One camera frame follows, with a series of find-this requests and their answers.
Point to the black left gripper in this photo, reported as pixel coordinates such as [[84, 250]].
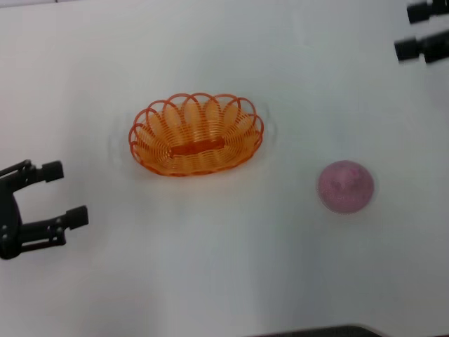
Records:
[[8, 224]]

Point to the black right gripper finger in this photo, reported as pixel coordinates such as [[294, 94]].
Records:
[[424, 10], [408, 50]]

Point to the pink peach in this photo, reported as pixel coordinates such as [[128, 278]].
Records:
[[345, 186]]

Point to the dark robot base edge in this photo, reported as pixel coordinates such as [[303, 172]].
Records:
[[315, 331]]

